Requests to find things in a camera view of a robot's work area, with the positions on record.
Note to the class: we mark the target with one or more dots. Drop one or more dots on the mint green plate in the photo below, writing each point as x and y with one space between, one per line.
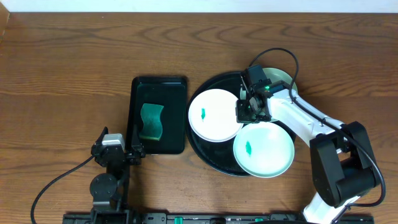
263 150
274 74

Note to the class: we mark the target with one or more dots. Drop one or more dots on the round black tray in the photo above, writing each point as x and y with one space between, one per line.
219 155

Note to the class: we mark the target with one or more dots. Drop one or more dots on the black rectangular tray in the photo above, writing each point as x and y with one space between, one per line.
170 92

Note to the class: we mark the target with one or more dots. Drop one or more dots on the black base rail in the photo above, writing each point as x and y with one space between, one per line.
162 218

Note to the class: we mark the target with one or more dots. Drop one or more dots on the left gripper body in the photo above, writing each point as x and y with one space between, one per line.
116 152

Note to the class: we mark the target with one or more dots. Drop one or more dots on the green sponge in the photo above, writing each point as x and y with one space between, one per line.
151 118

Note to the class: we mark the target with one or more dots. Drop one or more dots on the white plate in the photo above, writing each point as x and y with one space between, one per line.
212 115

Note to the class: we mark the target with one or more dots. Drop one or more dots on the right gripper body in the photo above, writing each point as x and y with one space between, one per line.
247 112

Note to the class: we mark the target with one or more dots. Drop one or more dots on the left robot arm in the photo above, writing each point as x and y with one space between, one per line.
110 189

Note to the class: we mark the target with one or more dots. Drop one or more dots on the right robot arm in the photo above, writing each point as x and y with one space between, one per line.
343 164

